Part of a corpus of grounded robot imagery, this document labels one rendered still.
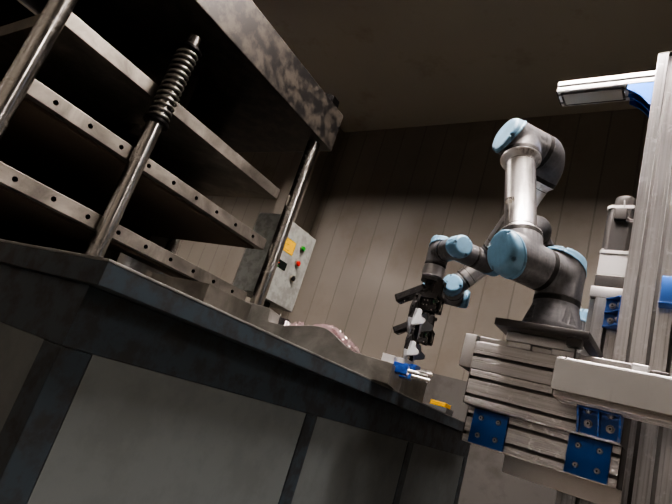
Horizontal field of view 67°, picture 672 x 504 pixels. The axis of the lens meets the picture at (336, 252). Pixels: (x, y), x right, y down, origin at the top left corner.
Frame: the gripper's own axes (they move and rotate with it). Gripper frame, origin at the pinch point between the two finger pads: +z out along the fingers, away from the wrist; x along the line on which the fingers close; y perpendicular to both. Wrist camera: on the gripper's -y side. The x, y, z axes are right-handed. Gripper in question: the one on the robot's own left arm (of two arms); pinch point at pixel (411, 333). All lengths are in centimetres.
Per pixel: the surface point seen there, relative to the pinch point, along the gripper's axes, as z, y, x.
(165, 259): 0, -79, -44
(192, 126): -49, -82, -54
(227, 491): 52, 4, -71
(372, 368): 18.2, 8.7, -36.2
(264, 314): 12, -24, -46
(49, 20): -41, -72, -113
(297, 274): -24, -85, 37
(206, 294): 16, -11, -82
